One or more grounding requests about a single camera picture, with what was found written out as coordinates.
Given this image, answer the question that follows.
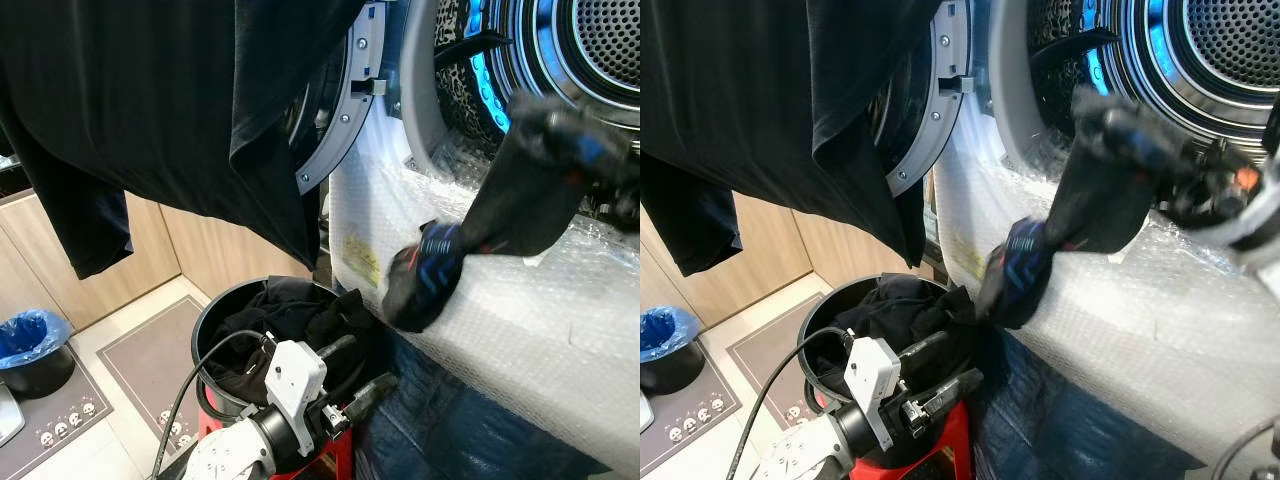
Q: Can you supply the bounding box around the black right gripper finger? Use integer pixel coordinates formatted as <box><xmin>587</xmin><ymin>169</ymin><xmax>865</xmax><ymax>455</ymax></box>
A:
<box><xmin>512</xmin><ymin>95</ymin><xmax>606</xmax><ymax>156</ymax></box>
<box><xmin>1085</xmin><ymin>130</ymin><xmax>1166</xmax><ymax>196</ymax></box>
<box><xmin>515</xmin><ymin>130</ymin><xmax>586</xmax><ymax>186</ymax></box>
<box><xmin>1075</xmin><ymin>90</ymin><xmax>1186</xmax><ymax>161</ymax></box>

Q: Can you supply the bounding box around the black garment blue pattern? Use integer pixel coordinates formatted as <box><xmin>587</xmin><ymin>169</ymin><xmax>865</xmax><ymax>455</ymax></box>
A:
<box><xmin>383</xmin><ymin>92</ymin><xmax>601</xmax><ymax>334</ymax></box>
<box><xmin>975</xmin><ymin>90</ymin><xmax>1166</xmax><ymax>329</ymax></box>

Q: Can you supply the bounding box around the black clothes pile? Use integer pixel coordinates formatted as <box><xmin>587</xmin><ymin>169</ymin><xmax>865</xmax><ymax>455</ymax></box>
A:
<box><xmin>205</xmin><ymin>277</ymin><xmax>376</xmax><ymax>401</ymax></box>
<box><xmin>812</xmin><ymin>275</ymin><xmax>986</xmax><ymax>401</ymax></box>

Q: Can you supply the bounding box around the white washing machine steel drum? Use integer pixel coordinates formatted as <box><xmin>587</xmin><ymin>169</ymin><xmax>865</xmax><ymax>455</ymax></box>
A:
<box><xmin>325</xmin><ymin>0</ymin><xmax>641</xmax><ymax>480</ymax></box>
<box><xmin>925</xmin><ymin>0</ymin><xmax>1280</xmax><ymax>480</ymax></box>

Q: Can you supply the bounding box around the red plastic stool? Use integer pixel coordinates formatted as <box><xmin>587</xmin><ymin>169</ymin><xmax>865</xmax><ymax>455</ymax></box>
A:
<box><xmin>197</xmin><ymin>405</ymin><xmax>353</xmax><ymax>480</ymax></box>
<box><xmin>850</xmin><ymin>400</ymin><xmax>973</xmax><ymax>480</ymax></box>

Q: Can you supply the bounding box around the dark blue cover cloth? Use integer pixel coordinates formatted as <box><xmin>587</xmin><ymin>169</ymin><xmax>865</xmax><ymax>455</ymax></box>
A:
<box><xmin>355</xmin><ymin>325</ymin><xmax>611</xmax><ymax>480</ymax></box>
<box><xmin>965</xmin><ymin>330</ymin><xmax>1206</xmax><ymax>480</ymax></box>

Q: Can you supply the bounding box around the yellow washer sticker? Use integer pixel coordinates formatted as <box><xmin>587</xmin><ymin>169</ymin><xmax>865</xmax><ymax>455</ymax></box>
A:
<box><xmin>343</xmin><ymin>235</ymin><xmax>381</xmax><ymax>291</ymax></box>

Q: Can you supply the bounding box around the black plastic bucket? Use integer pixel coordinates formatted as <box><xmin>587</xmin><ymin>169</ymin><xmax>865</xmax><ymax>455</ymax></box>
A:
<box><xmin>797</xmin><ymin>275</ymin><xmax>976</xmax><ymax>471</ymax></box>
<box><xmin>190</xmin><ymin>277</ymin><xmax>376</xmax><ymax>421</ymax></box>

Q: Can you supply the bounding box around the blue bin liner bag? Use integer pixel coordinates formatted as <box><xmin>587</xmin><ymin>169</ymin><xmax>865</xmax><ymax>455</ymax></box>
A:
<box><xmin>0</xmin><ymin>308</ymin><xmax>71</xmax><ymax>369</ymax></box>
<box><xmin>640</xmin><ymin>305</ymin><xmax>693</xmax><ymax>353</ymax></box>

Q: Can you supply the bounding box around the grey floor mat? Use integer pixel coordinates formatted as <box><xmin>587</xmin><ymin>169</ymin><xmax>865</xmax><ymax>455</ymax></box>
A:
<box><xmin>0</xmin><ymin>365</ymin><xmax>113</xmax><ymax>480</ymax></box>
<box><xmin>727</xmin><ymin>320</ymin><xmax>816</xmax><ymax>431</ymax></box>
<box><xmin>97</xmin><ymin>295</ymin><xmax>206</xmax><ymax>451</ymax></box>
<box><xmin>640</xmin><ymin>365</ymin><xmax>743</xmax><ymax>476</ymax></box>

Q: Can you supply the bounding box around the clear bubble wrap sheet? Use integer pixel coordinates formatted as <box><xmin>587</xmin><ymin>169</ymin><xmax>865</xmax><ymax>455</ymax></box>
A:
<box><xmin>930</xmin><ymin>110</ymin><xmax>1280</xmax><ymax>471</ymax></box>
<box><xmin>328</xmin><ymin>120</ymin><xmax>641</xmax><ymax>471</ymax></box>

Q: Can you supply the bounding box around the light wooden cabinet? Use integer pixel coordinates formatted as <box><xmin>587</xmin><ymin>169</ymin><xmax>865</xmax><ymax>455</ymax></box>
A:
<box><xmin>0</xmin><ymin>190</ymin><xmax>321</xmax><ymax>331</ymax></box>
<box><xmin>640</xmin><ymin>195</ymin><xmax>936</xmax><ymax>331</ymax></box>

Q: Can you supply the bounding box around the black shirt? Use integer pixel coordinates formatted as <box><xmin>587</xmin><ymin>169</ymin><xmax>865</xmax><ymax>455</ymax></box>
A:
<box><xmin>640</xmin><ymin>0</ymin><xmax>941</xmax><ymax>278</ymax></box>
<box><xmin>0</xmin><ymin>0</ymin><xmax>366</xmax><ymax>279</ymax></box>

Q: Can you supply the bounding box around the grey washer door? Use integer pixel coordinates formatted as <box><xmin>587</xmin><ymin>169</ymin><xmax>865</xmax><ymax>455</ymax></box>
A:
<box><xmin>880</xmin><ymin>0</ymin><xmax>976</xmax><ymax>196</ymax></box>
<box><xmin>290</xmin><ymin>0</ymin><xmax>389</xmax><ymax>196</ymax></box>

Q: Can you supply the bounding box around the black waste bin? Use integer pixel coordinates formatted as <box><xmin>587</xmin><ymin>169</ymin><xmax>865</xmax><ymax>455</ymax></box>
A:
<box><xmin>640</xmin><ymin>340</ymin><xmax>701</xmax><ymax>396</ymax></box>
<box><xmin>0</xmin><ymin>345</ymin><xmax>76</xmax><ymax>399</ymax></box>

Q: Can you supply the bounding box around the dark countertop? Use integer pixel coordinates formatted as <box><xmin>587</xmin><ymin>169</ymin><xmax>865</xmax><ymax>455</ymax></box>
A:
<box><xmin>0</xmin><ymin>160</ymin><xmax>31</xmax><ymax>201</ymax></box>

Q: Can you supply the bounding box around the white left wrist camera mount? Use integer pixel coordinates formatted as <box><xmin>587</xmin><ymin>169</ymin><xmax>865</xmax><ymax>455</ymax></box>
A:
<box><xmin>265</xmin><ymin>340</ymin><xmax>329</xmax><ymax>459</ymax></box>
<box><xmin>843</xmin><ymin>335</ymin><xmax>903</xmax><ymax>453</ymax></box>

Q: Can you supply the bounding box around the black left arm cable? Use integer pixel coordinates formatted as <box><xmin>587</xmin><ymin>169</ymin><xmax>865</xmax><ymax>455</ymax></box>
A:
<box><xmin>728</xmin><ymin>325</ymin><xmax>851</xmax><ymax>480</ymax></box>
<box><xmin>150</xmin><ymin>328</ymin><xmax>276</xmax><ymax>480</ymax></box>

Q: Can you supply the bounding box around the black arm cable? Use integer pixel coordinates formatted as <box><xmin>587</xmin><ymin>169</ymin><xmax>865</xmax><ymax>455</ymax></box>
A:
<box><xmin>1210</xmin><ymin>415</ymin><xmax>1280</xmax><ymax>480</ymax></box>
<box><xmin>728</xmin><ymin>325</ymin><xmax>851</xmax><ymax>480</ymax></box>
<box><xmin>150</xmin><ymin>328</ymin><xmax>276</xmax><ymax>480</ymax></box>

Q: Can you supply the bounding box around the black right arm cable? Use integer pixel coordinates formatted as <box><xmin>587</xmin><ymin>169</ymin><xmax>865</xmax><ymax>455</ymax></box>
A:
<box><xmin>1210</xmin><ymin>415</ymin><xmax>1280</xmax><ymax>480</ymax></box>

